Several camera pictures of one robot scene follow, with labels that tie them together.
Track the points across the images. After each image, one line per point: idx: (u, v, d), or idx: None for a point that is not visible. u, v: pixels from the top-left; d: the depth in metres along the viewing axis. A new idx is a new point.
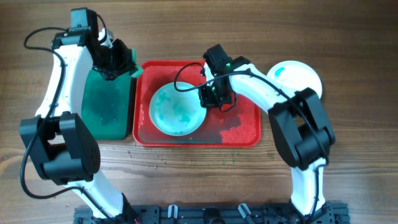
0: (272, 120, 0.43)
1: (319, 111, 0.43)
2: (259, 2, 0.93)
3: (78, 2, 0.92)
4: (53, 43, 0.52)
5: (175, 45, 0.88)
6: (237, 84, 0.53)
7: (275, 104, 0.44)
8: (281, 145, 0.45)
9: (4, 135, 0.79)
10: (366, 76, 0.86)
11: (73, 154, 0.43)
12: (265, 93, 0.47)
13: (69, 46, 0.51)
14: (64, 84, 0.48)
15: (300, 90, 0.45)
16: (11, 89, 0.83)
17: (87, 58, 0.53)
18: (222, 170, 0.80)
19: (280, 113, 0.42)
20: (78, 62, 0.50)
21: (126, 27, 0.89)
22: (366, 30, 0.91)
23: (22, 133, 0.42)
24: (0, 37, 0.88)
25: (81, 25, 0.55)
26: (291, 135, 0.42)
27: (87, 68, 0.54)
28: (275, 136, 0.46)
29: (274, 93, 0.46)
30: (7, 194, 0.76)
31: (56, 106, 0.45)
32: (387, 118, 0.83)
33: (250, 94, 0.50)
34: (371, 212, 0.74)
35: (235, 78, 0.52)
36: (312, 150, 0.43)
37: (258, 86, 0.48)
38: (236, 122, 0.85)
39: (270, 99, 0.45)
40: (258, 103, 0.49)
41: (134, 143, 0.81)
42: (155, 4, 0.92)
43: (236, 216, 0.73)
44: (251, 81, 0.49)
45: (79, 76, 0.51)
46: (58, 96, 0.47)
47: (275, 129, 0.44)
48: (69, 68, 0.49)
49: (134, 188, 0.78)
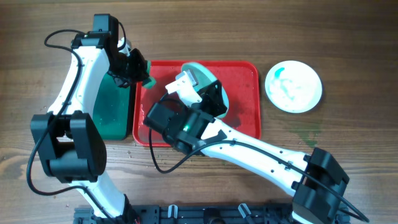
0: (299, 205, 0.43)
1: (335, 168, 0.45)
2: (259, 3, 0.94)
3: (81, 2, 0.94)
4: (73, 42, 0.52)
5: (176, 45, 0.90)
6: (214, 152, 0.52)
7: (293, 184, 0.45)
8: (308, 216, 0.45)
9: (4, 135, 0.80)
10: (365, 76, 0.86)
11: (79, 154, 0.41)
12: (268, 167, 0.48)
13: (87, 48, 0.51)
14: (78, 84, 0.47)
15: (308, 155, 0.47)
16: (14, 89, 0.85)
17: (104, 61, 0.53)
18: (222, 170, 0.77)
19: (305, 196, 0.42)
20: (94, 63, 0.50)
21: (128, 27, 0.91)
22: (365, 31, 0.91)
23: (33, 129, 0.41)
24: (5, 38, 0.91)
25: (101, 28, 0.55)
26: (323, 208, 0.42)
27: (103, 71, 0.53)
28: (301, 213, 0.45)
29: (282, 167, 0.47)
30: (7, 194, 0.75)
31: (68, 105, 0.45)
32: (387, 117, 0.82)
33: (245, 164, 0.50)
34: (372, 212, 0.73)
35: (212, 149, 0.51)
36: (337, 205, 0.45)
37: (252, 160, 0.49)
38: (237, 121, 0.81)
39: (282, 173, 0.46)
40: (259, 172, 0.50)
41: (134, 143, 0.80)
42: (155, 4, 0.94)
43: (236, 216, 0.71)
44: (237, 149, 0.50)
45: (93, 77, 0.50)
46: (72, 94, 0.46)
47: (304, 211, 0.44)
48: (86, 68, 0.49)
49: (134, 188, 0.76)
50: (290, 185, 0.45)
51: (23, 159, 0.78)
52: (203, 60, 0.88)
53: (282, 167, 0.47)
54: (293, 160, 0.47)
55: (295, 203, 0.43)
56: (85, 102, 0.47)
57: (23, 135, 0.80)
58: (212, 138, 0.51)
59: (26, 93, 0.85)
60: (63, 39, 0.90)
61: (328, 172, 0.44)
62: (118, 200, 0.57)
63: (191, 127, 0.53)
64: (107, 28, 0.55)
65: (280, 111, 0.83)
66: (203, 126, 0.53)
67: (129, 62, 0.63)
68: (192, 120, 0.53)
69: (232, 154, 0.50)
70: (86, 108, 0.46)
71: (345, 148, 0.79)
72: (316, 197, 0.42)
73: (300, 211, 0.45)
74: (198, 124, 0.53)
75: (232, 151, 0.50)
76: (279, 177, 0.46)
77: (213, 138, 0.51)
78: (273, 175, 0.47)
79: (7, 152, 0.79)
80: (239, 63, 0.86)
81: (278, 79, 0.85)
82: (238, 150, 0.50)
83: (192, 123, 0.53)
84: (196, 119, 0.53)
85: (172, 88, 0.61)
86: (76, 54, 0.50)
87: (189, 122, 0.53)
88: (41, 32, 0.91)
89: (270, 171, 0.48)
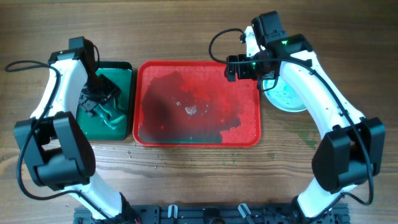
0: (328, 144, 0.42)
1: (377, 142, 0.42)
2: (258, 3, 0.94)
3: (79, 2, 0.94)
4: (48, 60, 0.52)
5: (176, 45, 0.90)
6: (289, 71, 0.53)
7: (335, 127, 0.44)
8: (320, 171, 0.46)
9: (4, 135, 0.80)
10: (366, 76, 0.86)
11: (66, 154, 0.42)
12: (325, 104, 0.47)
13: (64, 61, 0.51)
14: (59, 91, 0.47)
15: (364, 117, 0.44)
16: (13, 89, 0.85)
17: (83, 71, 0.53)
18: (222, 170, 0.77)
19: (342, 139, 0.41)
20: (71, 73, 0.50)
21: (127, 27, 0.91)
22: (365, 31, 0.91)
23: (17, 135, 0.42)
24: (5, 37, 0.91)
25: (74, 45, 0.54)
26: (338, 156, 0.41)
27: (81, 80, 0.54)
28: (324, 158, 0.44)
29: (337, 111, 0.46)
30: (7, 194, 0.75)
31: (50, 109, 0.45)
32: (387, 117, 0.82)
33: (310, 99, 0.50)
34: (371, 212, 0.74)
35: (290, 66, 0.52)
36: (353, 177, 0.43)
37: (319, 91, 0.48)
38: (236, 121, 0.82)
39: (330, 115, 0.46)
40: (314, 112, 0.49)
41: (134, 143, 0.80)
42: (155, 4, 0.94)
43: (236, 216, 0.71)
44: (312, 79, 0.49)
45: (73, 86, 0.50)
46: (53, 99, 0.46)
47: (333, 150, 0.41)
48: (64, 78, 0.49)
49: (134, 188, 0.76)
50: (332, 125, 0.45)
51: None
52: (203, 60, 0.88)
53: (335, 113, 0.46)
54: (351, 111, 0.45)
55: (326, 137, 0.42)
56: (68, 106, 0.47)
57: None
58: (301, 60, 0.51)
59: (26, 93, 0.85)
60: (63, 39, 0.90)
61: (374, 143, 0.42)
62: (115, 200, 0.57)
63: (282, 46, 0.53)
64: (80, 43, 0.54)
65: (280, 111, 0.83)
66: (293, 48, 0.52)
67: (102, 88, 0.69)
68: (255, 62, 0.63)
69: (306, 80, 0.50)
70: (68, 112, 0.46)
71: None
72: (348, 147, 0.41)
73: (324, 150, 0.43)
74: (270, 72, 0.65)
75: (308, 78, 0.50)
76: (328, 114, 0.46)
77: (296, 58, 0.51)
78: (324, 111, 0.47)
79: (7, 152, 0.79)
80: None
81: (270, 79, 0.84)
82: (315, 80, 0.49)
83: (291, 43, 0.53)
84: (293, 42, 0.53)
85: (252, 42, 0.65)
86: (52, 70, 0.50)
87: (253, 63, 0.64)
88: (41, 32, 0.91)
89: (325, 107, 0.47)
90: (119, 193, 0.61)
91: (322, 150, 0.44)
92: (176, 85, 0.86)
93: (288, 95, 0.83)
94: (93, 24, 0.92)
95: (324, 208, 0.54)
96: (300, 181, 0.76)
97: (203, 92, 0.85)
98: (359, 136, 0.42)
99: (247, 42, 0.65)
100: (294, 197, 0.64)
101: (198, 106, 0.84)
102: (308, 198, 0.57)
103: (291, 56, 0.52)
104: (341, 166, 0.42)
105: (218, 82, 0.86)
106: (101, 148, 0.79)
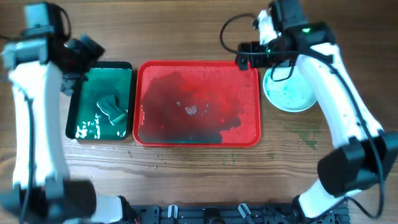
0: (341, 156, 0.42)
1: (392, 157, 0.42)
2: (259, 3, 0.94)
3: (79, 2, 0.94)
4: (7, 52, 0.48)
5: (176, 45, 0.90)
6: (308, 67, 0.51)
7: (351, 138, 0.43)
8: (326, 174, 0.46)
9: (4, 135, 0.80)
10: (366, 76, 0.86)
11: (66, 216, 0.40)
12: (343, 111, 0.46)
13: (31, 56, 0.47)
14: (35, 126, 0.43)
15: (382, 131, 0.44)
16: None
17: (56, 68, 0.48)
18: (222, 170, 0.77)
19: (356, 152, 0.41)
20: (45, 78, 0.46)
21: (127, 27, 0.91)
22: (365, 31, 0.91)
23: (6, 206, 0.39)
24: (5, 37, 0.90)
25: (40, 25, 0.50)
26: (351, 168, 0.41)
27: (63, 68, 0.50)
28: (333, 165, 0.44)
29: (355, 121, 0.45)
30: None
31: (35, 168, 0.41)
32: (387, 117, 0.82)
33: (324, 101, 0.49)
34: (370, 212, 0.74)
35: (310, 60, 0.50)
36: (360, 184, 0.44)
37: (337, 96, 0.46)
38: (236, 121, 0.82)
39: (346, 124, 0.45)
40: (328, 113, 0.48)
41: (134, 143, 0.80)
42: (155, 4, 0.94)
43: (236, 216, 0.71)
44: (330, 78, 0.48)
45: (50, 93, 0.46)
46: (33, 114, 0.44)
47: (346, 163, 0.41)
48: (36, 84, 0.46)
49: (134, 188, 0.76)
50: (348, 135, 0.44)
51: None
52: (203, 60, 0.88)
53: (352, 122, 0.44)
54: (368, 122, 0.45)
55: (342, 149, 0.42)
56: (52, 143, 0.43)
57: None
58: (322, 54, 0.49)
59: None
60: None
61: (387, 157, 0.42)
62: (115, 206, 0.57)
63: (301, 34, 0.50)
64: (46, 23, 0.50)
65: (280, 111, 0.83)
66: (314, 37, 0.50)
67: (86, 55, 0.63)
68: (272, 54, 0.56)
69: (324, 81, 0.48)
70: (54, 150, 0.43)
71: None
72: (362, 161, 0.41)
73: (336, 158, 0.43)
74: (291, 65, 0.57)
75: (325, 78, 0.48)
76: (344, 123, 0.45)
77: (316, 51, 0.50)
78: (340, 119, 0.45)
79: (7, 152, 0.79)
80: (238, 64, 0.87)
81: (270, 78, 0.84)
82: (333, 81, 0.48)
83: (313, 31, 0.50)
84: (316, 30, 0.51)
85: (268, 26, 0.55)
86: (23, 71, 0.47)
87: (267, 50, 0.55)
88: None
89: (342, 115, 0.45)
90: (118, 196, 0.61)
91: (333, 157, 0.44)
92: (176, 85, 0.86)
93: (288, 95, 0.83)
94: (93, 24, 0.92)
95: (326, 209, 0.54)
96: (300, 181, 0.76)
97: (203, 92, 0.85)
98: (374, 148, 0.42)
99: (260, 28, 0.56)
100: (295, 197, 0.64)
101: (198, 106, 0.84)
102: (309, 198, 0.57)
103: (311, 48, 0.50)
104: (351, 176, 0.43)
105: (217, 82, 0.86)
106: (101, 148, 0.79)
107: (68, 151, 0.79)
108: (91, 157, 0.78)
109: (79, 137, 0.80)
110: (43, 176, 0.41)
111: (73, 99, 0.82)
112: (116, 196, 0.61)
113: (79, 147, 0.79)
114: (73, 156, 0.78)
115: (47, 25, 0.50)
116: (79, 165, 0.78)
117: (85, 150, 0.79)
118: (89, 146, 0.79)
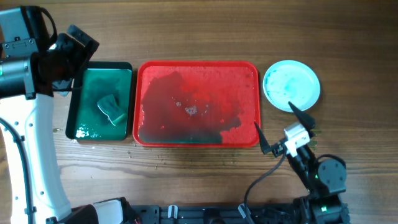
0: None
1: None
2: (258, 3, 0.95)
3: (79, 3, 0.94)
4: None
5: (176, 45, 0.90)
6: None
7: None
8: None
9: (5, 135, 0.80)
10: (365, 76, 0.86)
11: None
12: None
13: (16, 69, 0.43)
14: (30, 167, 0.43)
15: None
16: None
17: (46, 98, 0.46)
18: (222, 171, 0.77)
19: None
20: (36, 107, 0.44)
21: (127, 27, 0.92)
22: (365, 31, 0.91)
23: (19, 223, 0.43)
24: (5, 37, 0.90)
25: (18, 35, 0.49)
26: None
27: (51, 76, 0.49)
28: None
29: None
30: (7, 194, 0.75)
31: (32, 185, 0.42)
32: (387, 117, 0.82)
33: None
34: (371, 212, 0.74)
35: None
36: None
37: None
38: (236, 121, 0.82)
39: None
40: None
41: (134, 143, 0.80)
42: (155, 4, 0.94)
43: (236, 216, 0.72)
44: None
45: (41, 112, 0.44)
46: (23, 124, 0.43)
47: None
48: (28, 104, 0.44)
49: (134, 188, 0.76)
50: None
51: None
52: (203, 60, 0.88)
53: None
54: None
55: None
56: (50, 182, 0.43)
57: None
58: None
59: None
60: None
61: None
62: (115, 212, 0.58)
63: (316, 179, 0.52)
64: (25, 33, 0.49)
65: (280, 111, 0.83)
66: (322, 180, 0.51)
67: (79, 52, 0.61)
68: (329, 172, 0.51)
69: None
70: (52, 186, 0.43)
71: (345, 149, 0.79)
72: None
73: None
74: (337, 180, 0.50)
75: None
76: None
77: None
78: None
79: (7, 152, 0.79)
80: (238, 63, 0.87)
81: (269, 78, 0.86)
82: None
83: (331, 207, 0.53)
84: (331, 203, 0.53)
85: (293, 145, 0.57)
86: (11, 92, 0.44)
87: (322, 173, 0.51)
88: None
89: None
90: (117, 200, 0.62)
91: None
92: (176, 86, 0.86)
93: (288, 96, 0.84)
94: (93, 24, 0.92)
95: None
96: (300, 181, 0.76)
97: (203, 92, 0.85)
98: None
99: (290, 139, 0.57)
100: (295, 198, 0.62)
101: (198, 106, 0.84)
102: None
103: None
104: None
105: (217, 82, 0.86)
106: (101, 148, 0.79)
107: (68, 151, 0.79)
108: (91, 157, 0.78)
109: (79, 137, 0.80)
110: (42, 201, 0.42)
111: (73, 99, 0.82)
112: (115, 199, 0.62)
113: (80, 147, 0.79)
114: (73, 156, 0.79)
115: (27, 33, 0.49)
116: (79, 165, 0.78)
117: (85, 150, 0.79)
118: (89, 147, 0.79)
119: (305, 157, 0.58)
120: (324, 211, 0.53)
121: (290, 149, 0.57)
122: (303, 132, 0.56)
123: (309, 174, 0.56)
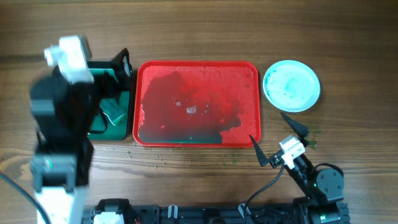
0: None
1: None
2: (259, 3, 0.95)
3: (79, 3, 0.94)
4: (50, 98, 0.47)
5: (176, 45, 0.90)
6: None
7: None
8: None
9: (4, 135, 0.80)
10: (365, 76, 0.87)
11: None
12: None
13: (62, 163, 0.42)
14: None
15: None
16: (12, 89, 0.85)
17: (83, 189, 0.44)
18: (222, 170, 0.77)
19: None
20: (73, 192, 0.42)
21: (127, 27, 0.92)
22: (365, 31, 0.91)
23: None
24: (4, 37, 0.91)
25: (38, 96, 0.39)
26: None
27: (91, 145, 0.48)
28: None
29: None
30: (8, 194, 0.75)
31: None
32: (387, 118, 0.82)
33: None
34: (371, 212, 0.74)
35: None
36: None
37: None
38: (236, 121, 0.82)
39: None
40: None
41: (134, 143, 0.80)
42: (155, 4, 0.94)
43: (236, 216, 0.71)
44: None
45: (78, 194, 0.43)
46: (60, 198, 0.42)
47: None
48: (66, 184, 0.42)
49: (134, 188, 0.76)
50: None
51: (23, 160, 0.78)
52: (203, 60, 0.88)
53: None
54: None
55: None
56: None
57: (23, 135, 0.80)
58: None
59: (26, 93, 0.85)
60: None
61: None
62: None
63: (314, 187, 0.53)
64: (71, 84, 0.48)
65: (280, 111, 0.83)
66: (321, 187, 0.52)
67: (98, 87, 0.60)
68: (327, 181, 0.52)
69: None
70: None
71: (345, 148, 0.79)
72: None
73: None
74: (334, 188, 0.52)
75: None
76: None
77: None
78: None
79: (7, 152, 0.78)
80: (239, 63, 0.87)
81: (269, 78, 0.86)
82: None
83: (329, 216, 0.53)
84: (329, 211, 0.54)
85: (289, 160, 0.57)
86: (53, 180, 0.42)
87: (319, 183, 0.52)
88: (41, 32, 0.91)
89: None
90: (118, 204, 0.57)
91: None
92: (176, 86, 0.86)
93: (288, 96, 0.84)
94: (93, 24, 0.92)
95: None
96: None
97: (204, 92, 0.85)
98: None
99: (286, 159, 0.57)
100: (295, 198, 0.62)
101: (198, 106, 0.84)
102: None
103: None
104: None
105: (217, 82, 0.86)
106: (101, 148, 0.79)
107: None
108: None
109: None
110: None
111: None
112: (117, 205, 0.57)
113: None
114: None
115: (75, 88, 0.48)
116: None
117: None
118: None
119: (303, 167, 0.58)
120: (323, 219, 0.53)
121: (288, 161, 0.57)
122: (298, 144, 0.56)
123: (308, 182, 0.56)
